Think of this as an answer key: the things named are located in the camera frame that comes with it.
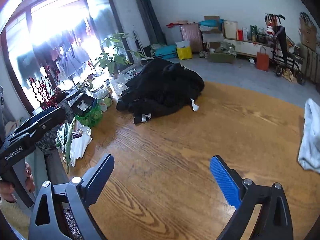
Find clear plastic container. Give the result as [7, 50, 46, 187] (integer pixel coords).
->
[108, 73, 125, 96]

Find grey curtain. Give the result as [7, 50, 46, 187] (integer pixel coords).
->
[129, 0, 167, 46]

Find green mesh bag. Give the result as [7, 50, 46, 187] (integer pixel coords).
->
[74, 99, 103, 128]

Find green leek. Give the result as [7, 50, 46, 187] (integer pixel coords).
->
[62, 119, 77, 174]

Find yellow bag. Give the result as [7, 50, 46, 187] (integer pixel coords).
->
[176, 41, 193, 60]

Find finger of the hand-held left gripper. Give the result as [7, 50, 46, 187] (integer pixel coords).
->
[7, 107, 67, 144]

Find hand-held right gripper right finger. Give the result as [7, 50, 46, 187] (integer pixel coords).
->
[209, 155, 294, 240]

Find beige suitcase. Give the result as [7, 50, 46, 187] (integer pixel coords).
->
[300, 44, 320, 87]

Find glass jar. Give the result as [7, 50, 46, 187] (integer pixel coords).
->
[92, 85, 113, 105]

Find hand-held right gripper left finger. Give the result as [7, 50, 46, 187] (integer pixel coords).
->
[28, 153, 115, 240]

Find black box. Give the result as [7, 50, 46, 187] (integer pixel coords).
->
[71, 93, 97, 117]

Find white square box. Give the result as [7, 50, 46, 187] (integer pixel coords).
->
[223, 20, 238, 40]

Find green cardboard box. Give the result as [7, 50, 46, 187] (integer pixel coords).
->
[209, 45, 236, 64]

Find black folding cart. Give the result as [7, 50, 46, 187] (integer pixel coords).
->
[264, 13, 307, 85]

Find potted green plant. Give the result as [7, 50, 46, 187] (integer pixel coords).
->
[94, 32, 145, 80]

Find brown paper bags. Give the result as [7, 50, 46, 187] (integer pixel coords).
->
[299, 12, 318, 52]

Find black umbrella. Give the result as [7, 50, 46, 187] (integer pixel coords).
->
[276, 24, 288, 67]

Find glass sliding door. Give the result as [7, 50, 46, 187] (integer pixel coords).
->
[0, 0, 133, 115]

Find light grey knit sweater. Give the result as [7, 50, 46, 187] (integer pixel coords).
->
[297, 98, 320, 173]

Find orange paper bag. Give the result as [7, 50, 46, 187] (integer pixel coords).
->
[256, 46, 270, 71]

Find person's left hand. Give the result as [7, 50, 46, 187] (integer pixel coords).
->
[0, 163, 36, 202]

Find large pink suitcase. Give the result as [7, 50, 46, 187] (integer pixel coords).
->
[180, 23, 203, 53]

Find teal suitcase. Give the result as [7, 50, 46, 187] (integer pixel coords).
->
[154, 45, 178, 58]

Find white low cabinet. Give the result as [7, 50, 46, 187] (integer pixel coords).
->
[223, 37, 278, 61]

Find black knit sweater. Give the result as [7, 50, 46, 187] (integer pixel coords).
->
[124, 58, 206, 107]

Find white plastic bag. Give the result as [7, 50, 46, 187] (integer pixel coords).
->
[69, 126, 92, 167]

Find red berry branches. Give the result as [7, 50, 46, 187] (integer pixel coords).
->
[28, 66, 62, 110]

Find dark patterned vase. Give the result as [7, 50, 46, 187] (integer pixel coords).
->
[35, 90, 69, 153]

